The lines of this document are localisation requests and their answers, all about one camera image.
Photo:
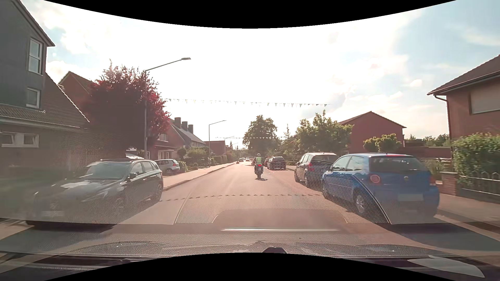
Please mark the tall curved lamp post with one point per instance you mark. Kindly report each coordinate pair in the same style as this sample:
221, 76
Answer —
145, 109

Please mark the dark slate-clad house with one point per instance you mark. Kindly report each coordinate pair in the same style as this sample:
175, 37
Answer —
35, 109

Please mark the person on motorcycle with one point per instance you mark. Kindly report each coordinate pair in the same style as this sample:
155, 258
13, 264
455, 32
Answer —
258, 166

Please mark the brick house with chimneys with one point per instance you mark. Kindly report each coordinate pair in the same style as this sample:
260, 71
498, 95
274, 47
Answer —
177, 138

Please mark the red brick gabled building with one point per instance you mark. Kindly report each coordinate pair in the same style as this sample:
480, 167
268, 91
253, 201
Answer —
371, 130

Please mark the green hedge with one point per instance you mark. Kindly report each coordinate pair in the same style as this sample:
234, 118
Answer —
476, 154

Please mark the blue hatchback car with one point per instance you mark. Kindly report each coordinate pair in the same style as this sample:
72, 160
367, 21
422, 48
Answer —
390, 179

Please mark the black car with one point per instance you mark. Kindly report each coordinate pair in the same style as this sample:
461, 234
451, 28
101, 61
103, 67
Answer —
105, 183

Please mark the silver car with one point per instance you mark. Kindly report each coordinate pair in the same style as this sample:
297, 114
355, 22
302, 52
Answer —
168, 165

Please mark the red brick house with shutter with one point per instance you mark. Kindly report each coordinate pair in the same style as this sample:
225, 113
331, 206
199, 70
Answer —
468, 105

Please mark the car's own bonnet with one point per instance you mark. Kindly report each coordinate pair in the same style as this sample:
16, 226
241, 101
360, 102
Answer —
250, 249

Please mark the round green bush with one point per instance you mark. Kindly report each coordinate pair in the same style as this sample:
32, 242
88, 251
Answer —
382, 143

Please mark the large green tree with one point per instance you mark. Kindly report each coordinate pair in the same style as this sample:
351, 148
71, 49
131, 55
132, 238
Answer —
261, 134

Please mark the brick wall with metal fence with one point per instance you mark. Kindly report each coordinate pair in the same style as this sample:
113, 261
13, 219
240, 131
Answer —
474, 185

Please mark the grey asphalt road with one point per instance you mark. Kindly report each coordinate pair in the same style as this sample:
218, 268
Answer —
242, 183

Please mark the red-leaved tree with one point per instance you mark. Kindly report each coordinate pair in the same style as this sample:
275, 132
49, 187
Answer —
125, 105

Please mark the dark estate car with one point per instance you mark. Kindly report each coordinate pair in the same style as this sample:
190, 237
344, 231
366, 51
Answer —
312, 166

